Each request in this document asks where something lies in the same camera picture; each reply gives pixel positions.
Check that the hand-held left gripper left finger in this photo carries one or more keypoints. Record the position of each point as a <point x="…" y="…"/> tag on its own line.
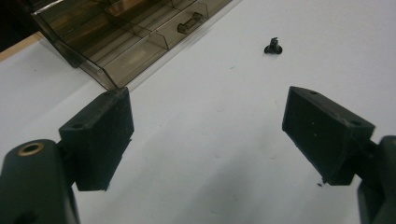
<point x="99" y="143"/>

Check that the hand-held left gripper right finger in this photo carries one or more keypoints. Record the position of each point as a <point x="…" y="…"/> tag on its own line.
<point x="323" y="137"/>

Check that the smoky transparent compartment box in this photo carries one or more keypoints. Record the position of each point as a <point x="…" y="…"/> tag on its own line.
<point x="124" y="40"/>

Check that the dark cylindrical part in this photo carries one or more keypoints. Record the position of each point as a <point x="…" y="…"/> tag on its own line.
<point x="189" y="24"/>

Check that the small black screw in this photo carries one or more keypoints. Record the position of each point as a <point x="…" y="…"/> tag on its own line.
<point x="273" y="47"/>

